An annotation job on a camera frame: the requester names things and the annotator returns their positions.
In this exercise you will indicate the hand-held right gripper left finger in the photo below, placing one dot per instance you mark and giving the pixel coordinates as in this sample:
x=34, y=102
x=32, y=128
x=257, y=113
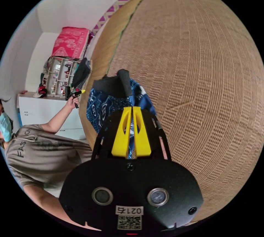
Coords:
x=120, y=138

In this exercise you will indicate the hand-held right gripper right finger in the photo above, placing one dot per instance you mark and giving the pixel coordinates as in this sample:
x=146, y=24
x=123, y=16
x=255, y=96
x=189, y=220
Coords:
x=143, y=140

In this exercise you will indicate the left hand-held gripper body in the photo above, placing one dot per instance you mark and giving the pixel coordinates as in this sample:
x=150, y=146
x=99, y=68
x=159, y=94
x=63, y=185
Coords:
x=68, y=92

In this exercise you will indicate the blue patterned long sleeve shirt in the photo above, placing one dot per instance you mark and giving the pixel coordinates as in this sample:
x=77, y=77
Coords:
x=103, y=105

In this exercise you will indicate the person's right forearm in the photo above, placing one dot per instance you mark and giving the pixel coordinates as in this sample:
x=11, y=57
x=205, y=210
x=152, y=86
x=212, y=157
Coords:
x=49, y=204

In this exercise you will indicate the person's left forearm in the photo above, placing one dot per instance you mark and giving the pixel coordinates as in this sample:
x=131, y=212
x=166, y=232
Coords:
x=57, y=119

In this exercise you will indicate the person's left hand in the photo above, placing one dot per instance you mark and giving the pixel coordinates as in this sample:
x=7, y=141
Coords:
x=72, y=102

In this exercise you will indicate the white shelf with small items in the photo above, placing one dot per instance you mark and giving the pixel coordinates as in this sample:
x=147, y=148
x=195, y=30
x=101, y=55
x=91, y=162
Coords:
x=61, y=76

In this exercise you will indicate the dark hanging garment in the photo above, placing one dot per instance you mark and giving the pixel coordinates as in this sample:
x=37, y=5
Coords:
x=82, y=72

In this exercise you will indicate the white cupboard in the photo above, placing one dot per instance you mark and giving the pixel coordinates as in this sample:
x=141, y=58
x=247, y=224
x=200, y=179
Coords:
x=41, y=113

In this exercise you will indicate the red patterned folded mat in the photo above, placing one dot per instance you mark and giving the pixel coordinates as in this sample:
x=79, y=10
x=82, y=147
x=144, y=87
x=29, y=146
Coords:
x=70, y=42

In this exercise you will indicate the person's body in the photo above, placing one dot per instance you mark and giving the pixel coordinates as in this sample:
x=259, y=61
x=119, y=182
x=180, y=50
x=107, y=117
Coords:
x=45, y=150

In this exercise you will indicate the bed with woven mat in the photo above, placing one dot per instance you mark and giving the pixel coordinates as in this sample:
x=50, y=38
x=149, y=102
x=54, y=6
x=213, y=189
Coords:
x=206, y=88

